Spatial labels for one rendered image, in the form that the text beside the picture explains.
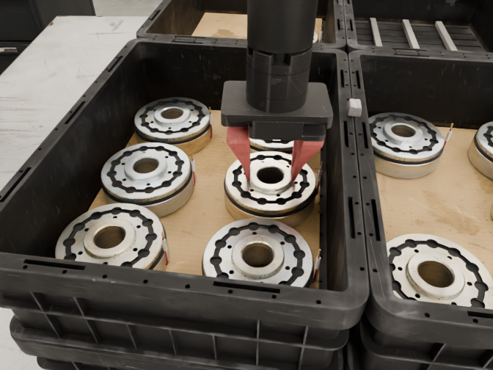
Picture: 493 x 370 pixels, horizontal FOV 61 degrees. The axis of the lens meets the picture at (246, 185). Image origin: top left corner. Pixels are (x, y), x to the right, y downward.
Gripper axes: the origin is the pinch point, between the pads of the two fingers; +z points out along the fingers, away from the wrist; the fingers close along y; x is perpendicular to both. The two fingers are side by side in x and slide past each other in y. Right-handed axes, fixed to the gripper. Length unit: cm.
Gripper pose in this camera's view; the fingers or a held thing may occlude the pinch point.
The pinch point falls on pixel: (271, 171)
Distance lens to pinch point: 45.9
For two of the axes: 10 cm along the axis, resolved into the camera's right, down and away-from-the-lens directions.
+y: -10.0, -0.2, 0.0
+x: -0.2, 6.6, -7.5
